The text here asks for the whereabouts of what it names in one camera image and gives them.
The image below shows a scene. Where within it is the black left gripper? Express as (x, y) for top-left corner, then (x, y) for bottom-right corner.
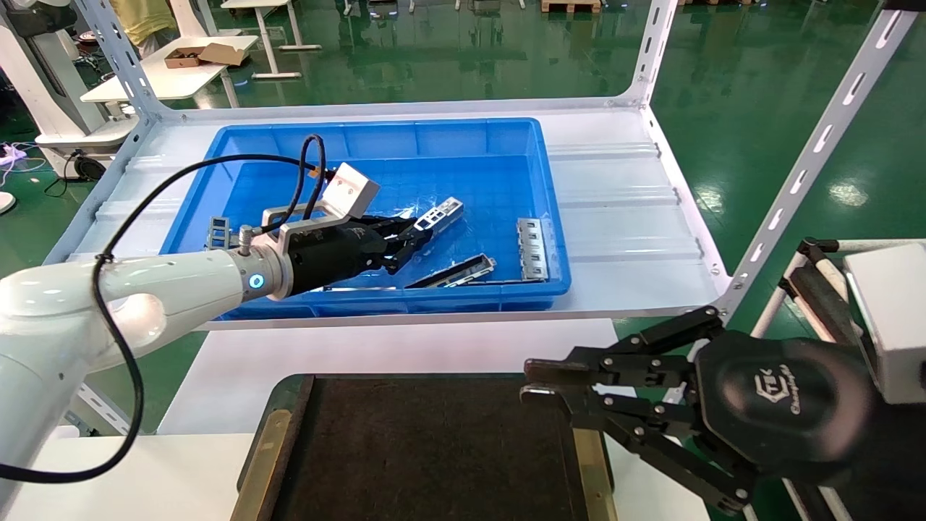
(286, 216), (435, 297)

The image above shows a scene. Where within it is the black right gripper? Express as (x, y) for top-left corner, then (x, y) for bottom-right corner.
(519, 305), (880, 517)

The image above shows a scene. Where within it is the silver slotted metal part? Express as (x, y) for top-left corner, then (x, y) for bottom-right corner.
(516, 217), (551, 282)
(414, 197), (464, 234)

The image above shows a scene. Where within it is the black tray container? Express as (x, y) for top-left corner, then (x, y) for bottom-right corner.
(230, 373), (617, 521)

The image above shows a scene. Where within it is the blue plastic bin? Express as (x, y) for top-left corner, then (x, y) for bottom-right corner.
(161, 118), (572, 321)

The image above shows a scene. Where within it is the white metal shelf rack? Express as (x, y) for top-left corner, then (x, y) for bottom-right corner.
(43, 0), (923, 439)

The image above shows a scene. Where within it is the white leg table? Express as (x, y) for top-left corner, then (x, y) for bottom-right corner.
(221, 0), (323, 79)

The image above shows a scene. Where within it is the flat cardboard piece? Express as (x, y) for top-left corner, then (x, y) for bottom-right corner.
(199, 42), (247, 67)

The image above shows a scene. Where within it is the large white box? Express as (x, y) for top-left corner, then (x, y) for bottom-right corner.
(843, 242), (926, 404)

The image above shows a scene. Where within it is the small open cardboard box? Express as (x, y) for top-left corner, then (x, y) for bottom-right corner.
(163, 46), (207, 69)

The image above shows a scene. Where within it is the white work table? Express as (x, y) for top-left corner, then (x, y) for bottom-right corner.
(80, 35), (259, 120)

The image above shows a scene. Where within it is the black caster wheel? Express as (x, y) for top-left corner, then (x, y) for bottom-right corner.
(72, 154), (107, 182)

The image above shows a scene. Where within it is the person in yellow shirt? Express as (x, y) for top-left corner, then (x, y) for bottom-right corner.
(109, 0), (174, 55)

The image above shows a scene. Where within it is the white power strip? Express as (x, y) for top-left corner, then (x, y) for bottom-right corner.
(0, 141), (44, 174)

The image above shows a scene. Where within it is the dark metal rail part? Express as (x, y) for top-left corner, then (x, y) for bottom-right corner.
(404, 253), (498, 290)

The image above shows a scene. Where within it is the pipe frame cart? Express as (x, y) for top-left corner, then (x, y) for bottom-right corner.
(749, 237), (926, 521)

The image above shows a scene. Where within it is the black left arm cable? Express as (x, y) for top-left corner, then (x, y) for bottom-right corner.
(0, 134), (328, 484)

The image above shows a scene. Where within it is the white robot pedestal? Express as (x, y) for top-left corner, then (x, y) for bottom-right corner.
(0, 0), (138, 174)

